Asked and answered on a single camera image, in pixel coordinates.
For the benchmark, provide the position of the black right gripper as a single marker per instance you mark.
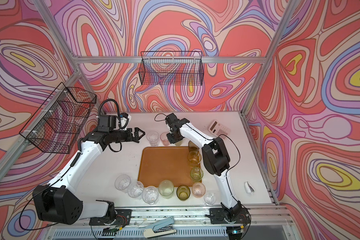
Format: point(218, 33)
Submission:
point(172, 140)

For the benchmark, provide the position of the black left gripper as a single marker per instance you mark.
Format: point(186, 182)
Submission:
point(129, 133)

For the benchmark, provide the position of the pale green textured glass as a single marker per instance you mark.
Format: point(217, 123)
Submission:
point(178, 143)

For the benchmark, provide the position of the olive brown textured glass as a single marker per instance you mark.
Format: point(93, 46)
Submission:
point(192, 147)

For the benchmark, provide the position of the yellow faceted glass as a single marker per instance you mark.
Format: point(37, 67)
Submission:
point(194, 159)

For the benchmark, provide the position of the bright green faceted glass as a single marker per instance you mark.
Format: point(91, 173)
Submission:
point(196, 174)

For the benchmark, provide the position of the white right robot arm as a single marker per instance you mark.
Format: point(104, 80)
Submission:
point(216, 161)

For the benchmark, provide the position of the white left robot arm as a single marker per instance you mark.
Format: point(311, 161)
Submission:
point(56, 201)

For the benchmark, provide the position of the orange brown plastic tray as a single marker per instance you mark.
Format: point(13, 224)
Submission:
point(165, 163)

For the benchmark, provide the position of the pink ribbed glass top row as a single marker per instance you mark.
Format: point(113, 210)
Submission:
point(164, 139)

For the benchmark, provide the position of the clear faceted glass near marker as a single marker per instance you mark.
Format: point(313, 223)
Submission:
point(153, 138)

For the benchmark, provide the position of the pink calculator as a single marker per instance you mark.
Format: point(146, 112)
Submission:
point(219, 130)

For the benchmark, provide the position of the clear glass front far left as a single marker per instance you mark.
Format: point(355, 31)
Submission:
point(122, 183)

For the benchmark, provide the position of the pale green glass front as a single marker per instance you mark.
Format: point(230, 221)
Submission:
point(166, 189)

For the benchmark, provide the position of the olive glass front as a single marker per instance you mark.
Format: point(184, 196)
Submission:
point(183, 192)

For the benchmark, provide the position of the pink textured glass front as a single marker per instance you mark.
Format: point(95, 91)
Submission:
point(198, 190)

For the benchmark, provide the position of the small clear glass front right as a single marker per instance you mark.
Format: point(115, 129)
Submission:
point(209, 199)

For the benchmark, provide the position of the blue grey stapler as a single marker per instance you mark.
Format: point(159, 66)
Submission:
point(160, 228)

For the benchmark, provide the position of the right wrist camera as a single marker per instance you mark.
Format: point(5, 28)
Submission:
point(173, 120)

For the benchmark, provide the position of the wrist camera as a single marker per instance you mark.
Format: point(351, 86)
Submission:
point(173, 120)
point(108, 123)

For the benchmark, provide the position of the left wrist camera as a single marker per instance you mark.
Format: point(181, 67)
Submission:
point(108, 123)

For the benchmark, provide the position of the black wire basket back wall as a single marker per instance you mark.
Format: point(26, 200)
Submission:
point(171, 68)

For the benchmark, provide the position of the black wire basket wall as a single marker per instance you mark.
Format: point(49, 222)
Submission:
point(61, 121)
point(171, 68)

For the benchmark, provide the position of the black wire basket left wall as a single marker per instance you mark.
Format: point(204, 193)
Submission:
point(61, 121)

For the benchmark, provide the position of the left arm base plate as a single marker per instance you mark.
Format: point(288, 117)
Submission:
point(112, 222)

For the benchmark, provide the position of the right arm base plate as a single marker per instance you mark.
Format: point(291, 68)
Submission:
point(223, 216)

